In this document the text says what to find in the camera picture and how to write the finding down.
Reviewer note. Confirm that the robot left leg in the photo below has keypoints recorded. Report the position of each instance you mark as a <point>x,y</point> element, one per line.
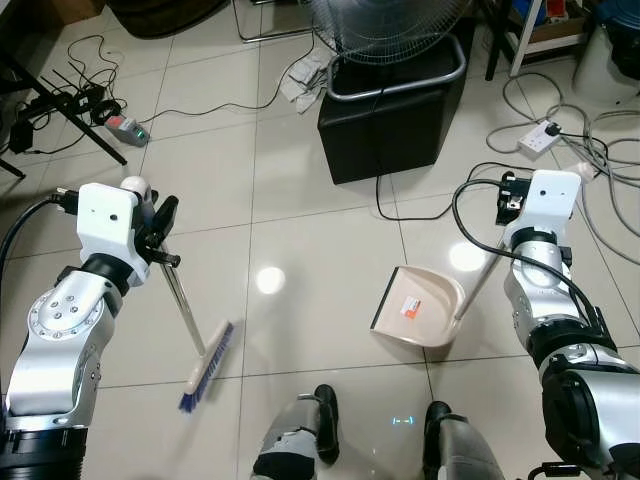
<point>295,440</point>

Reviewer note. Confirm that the black leather ottoman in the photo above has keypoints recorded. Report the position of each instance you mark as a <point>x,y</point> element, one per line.
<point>395,135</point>

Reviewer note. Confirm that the grey adapter with green light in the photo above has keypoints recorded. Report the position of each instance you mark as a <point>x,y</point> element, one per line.
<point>125,128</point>

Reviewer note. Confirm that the black power brick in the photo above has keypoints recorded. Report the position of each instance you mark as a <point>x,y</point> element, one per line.
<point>21,135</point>

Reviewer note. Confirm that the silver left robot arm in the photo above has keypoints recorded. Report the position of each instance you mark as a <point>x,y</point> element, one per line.
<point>55,340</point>

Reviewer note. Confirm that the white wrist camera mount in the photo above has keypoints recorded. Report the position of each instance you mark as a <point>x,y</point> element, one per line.
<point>108,225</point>
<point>548,205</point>

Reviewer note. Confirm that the white power strip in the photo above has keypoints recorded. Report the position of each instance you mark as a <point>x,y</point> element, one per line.
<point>538,138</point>

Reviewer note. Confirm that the white shelf frame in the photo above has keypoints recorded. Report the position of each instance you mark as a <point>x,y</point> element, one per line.
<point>525,35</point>

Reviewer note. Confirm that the white crumpled cloth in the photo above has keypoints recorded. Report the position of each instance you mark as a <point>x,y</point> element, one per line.
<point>305,80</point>

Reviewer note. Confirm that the black tripod stand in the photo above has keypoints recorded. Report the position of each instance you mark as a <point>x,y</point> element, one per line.
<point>70,110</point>

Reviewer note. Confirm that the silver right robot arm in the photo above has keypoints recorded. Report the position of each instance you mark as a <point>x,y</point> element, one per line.
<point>570,360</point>

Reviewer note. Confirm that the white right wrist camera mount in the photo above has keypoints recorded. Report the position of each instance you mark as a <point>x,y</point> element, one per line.
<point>548,205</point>

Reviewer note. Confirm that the beige plastic dustpan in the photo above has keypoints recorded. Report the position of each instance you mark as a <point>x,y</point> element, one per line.
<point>420,305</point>

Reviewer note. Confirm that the chrome tube frame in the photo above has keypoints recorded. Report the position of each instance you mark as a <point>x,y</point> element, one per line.
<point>270,37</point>

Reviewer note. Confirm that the robot leg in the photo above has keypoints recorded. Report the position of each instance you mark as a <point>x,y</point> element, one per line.
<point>460,445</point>
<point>295,440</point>

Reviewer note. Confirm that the broom with blue bristles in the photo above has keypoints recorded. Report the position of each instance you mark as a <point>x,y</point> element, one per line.
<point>207,365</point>

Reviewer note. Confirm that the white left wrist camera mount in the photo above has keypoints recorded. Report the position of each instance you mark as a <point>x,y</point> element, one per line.
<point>108,225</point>

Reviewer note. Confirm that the robot right leg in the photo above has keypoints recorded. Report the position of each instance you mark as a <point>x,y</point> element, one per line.
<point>460,445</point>

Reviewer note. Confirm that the white bin with dark liner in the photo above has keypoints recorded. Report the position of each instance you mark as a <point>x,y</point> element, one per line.
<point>610,45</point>

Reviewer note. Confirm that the black round chair base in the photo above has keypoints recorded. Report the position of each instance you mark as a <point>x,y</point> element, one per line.
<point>165,15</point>

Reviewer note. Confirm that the grey standing fan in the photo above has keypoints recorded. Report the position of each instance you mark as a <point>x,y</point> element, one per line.
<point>395,30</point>

